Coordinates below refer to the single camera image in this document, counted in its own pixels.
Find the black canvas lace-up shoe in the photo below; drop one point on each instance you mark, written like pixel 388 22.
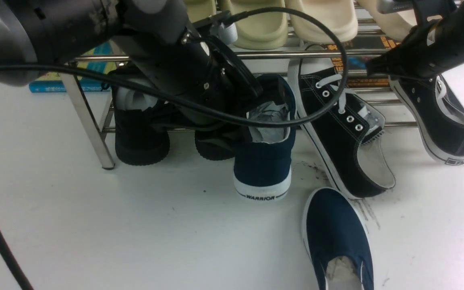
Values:
pixel 439 116
pixel 347 138

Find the black knit sneaker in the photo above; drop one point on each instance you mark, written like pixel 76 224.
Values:
pixel 137 141
pixel 216 145

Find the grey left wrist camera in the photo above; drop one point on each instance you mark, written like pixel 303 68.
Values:
pixel 226 33

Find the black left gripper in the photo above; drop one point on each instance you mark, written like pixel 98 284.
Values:
pixel 182 70

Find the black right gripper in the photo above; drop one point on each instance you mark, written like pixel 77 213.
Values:
pixel 433 46

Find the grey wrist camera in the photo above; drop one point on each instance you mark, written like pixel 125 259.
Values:
pixel 394 6
pixel 226 33

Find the black knit sneaker far left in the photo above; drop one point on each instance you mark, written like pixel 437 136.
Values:
pixel 137 141

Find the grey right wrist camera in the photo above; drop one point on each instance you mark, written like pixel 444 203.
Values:
pixel 394 6

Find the stainless steel shoe rack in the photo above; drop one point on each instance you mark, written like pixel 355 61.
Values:
pixel 96 134

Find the black book with orange text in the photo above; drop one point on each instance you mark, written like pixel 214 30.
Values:
pixel 357 75

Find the navy slip-on shoe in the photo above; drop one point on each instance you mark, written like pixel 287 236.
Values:
pixel 262 163
pixel 336 242

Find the cream slipper far right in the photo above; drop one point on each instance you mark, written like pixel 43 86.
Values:
pixel 395 25

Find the green slipper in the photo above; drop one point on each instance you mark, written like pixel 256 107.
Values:
pixel 200 9
pixel 267 31

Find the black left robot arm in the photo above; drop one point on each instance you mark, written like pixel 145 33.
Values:
pixel 39 36

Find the cream slipper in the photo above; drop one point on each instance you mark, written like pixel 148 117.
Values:
pixel 339 16
pixel 395 25

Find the green slipper far left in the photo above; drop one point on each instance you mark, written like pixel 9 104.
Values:
pixel 200 9

